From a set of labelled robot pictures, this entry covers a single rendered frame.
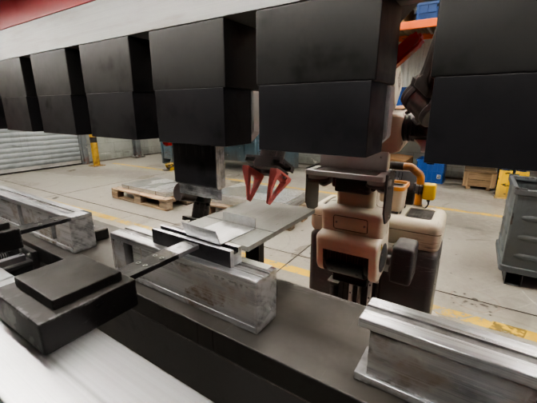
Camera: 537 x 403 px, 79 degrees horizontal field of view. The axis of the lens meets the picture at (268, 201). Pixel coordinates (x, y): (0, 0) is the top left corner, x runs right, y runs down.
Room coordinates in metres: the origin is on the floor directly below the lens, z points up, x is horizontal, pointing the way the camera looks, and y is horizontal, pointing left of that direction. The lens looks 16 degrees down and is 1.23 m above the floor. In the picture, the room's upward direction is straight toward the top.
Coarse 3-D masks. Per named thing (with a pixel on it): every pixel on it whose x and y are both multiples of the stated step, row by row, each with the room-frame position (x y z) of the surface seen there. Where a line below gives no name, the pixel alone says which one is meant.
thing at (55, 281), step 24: (72, 264) 0.38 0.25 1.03; (96, 264) 0.38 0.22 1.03; (144, 264) 0.44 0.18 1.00; (0, 288) 0.34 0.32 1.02; (24, 288) 0.34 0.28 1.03; (48, 288) 0.32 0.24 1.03; (72, 288) 0.32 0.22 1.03; (96, 288) 0.34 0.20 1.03; (120, 288) 0.35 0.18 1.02; (0, 312) 0.33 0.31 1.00; (24, 312) 0.30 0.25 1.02; (48, 312) 0.30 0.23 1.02; (72, 312) 0.30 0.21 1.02; (96, 312) 0.32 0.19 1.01; (120, 312) 0.35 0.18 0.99; (24, 336) 0.30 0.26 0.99; (48, 336) 0.28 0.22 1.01; (72, 336) 0.30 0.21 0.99
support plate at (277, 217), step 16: (240, 208) 0.75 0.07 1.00; (256, 208) 0.75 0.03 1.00; (272, 208) 0.75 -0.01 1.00; (288, 208) 0.75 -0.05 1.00; (304, 208) 0.75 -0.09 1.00; (192, 224) 0.63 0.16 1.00; (208, 224) 0.63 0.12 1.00; (256, 224) 0.63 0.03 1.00; (272, 224) 0.63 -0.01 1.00; (288, 224) 0.63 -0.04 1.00; (240, 240) 0.55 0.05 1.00; (256, 240) 0.55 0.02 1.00
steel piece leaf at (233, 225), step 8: (224, 216) 0.65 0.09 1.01; (232, 216) 0.64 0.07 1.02; (240, 216) 0.63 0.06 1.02; (216, 224) 0.63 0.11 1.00; (224, 224) 0.63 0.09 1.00; (232, 224) 0.63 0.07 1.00; (240, 224) 0.63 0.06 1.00; (248, 224) 0.61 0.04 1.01; (224, 232) 0.58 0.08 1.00; (232, 232) 0.58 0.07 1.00; (240, 232) 0.58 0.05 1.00; (248, 232) 0.59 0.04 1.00; (224, 240) 0.54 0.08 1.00
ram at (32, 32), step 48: (0, 0) 0.82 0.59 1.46; (48, 0) 0.70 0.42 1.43; (96, 0) 0.62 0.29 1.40; (144, 0) 0.55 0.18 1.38; (192, 0) 0.49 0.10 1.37; (240, 0) 0.45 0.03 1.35; (288, 0) 0.41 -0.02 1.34; (432, 0) 0.40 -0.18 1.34; (0, 48) 0.84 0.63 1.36; (48, 48) 0.72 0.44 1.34
